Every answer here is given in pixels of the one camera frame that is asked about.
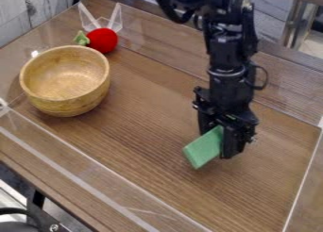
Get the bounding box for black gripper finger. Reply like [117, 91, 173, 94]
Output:
[220, 124, 255, 159]
[199, 111, 222, 134]

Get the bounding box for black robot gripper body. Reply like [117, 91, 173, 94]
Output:
[194, 65, 259, 128]

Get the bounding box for green rectangular block stick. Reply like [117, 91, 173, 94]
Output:
[184, 125, 224, 169]

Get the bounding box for brown wooden bowl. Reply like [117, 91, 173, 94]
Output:
[19, 45, 112, 117]

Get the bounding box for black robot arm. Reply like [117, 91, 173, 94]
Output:
[156, 0, 269, 158]

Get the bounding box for metal table leg background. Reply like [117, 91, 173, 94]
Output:
[281, 0, 318, 50]

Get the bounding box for red toy radish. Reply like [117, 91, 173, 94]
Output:
[74, 28, 119, 54]

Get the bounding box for clear acrylic front barrier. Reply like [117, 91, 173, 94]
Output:
[0, 99, 212, 232]

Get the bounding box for clear acrylic corner bracket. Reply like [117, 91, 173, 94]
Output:
[77, 3, 123, 32]

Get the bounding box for black table frame leg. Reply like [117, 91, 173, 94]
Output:
[27, 190, 72, 232]

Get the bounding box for black cable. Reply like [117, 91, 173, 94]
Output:
[0, 206, 43, 232]

